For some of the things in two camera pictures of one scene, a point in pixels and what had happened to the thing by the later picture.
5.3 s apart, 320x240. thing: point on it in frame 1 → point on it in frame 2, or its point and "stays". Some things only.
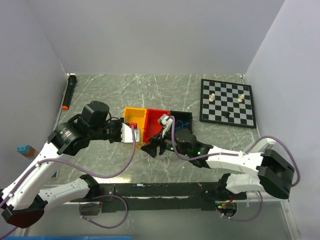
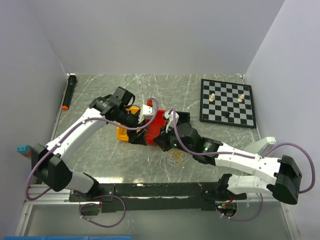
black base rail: (158, 197) stays
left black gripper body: (110, 130) → (127, 118)
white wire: (157, 169) → (167, 162)
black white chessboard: (226, 103) stays
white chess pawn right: (240, 99) stays
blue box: (68, 237) stays
